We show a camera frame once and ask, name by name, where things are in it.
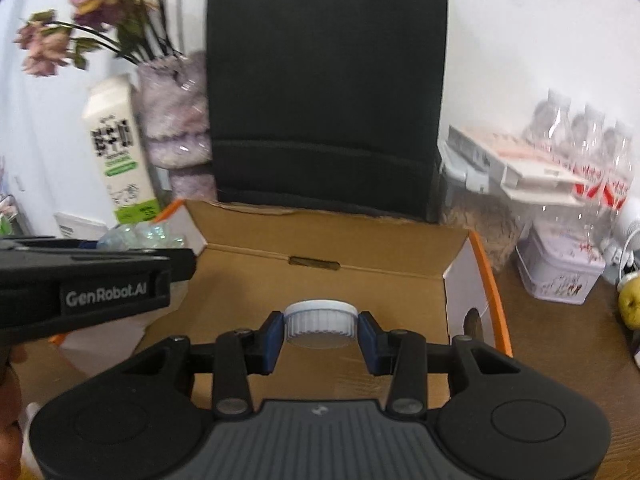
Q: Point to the green pear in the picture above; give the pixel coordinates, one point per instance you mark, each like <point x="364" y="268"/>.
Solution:
<point x="631" y="302"/>

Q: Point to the cardboard box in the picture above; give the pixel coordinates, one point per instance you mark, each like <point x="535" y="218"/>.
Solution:
<point x="325" y="240"/>

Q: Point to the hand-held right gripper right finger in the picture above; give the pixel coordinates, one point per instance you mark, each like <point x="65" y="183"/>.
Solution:
<point x="369" y="342"/>

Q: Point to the white milk carton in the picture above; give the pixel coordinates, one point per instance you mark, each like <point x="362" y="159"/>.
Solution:
<point x="117" y="170"/>

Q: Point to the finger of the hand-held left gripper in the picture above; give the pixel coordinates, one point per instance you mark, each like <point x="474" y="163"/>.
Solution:
<point x="183" y="265"/>

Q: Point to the clear storage container white lid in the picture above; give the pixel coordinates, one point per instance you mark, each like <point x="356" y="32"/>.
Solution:
<point x="480" y="225"/>

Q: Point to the person's left hand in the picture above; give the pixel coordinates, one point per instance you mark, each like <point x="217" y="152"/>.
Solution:
<point x="10" y="420"/>

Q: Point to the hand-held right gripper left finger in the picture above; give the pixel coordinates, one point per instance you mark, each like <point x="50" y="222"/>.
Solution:
<point x="270" y="342"/>

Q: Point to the white floral tin box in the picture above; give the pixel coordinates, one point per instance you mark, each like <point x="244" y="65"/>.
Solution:
<point x="560" y="270"/>

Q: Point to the purple glass vase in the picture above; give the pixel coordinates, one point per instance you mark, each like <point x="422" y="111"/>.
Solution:
<point x="172" y="120"/>

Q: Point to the flat white box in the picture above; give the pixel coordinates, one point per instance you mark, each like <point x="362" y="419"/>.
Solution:
<point x="500" y="152"/>

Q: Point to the white ribbed jar lid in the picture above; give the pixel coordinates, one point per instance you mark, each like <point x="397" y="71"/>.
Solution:
<point x="320" y="322"/>

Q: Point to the white plastic device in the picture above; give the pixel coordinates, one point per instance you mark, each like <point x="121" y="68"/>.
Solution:
<point x="75" y="225"/>

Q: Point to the black paper bag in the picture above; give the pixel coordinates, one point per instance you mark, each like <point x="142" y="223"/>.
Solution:
<point x="325" y="85"/>

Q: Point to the clear water bottle red label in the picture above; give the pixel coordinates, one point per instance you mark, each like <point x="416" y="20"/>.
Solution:
<point x="587" y="135"/>
<point x="550" y="120"/>
<point x="617" y="160"/>

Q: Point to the crushed clear plastic bottle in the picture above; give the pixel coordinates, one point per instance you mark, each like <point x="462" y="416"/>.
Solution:
<point x="145" y="235"/>

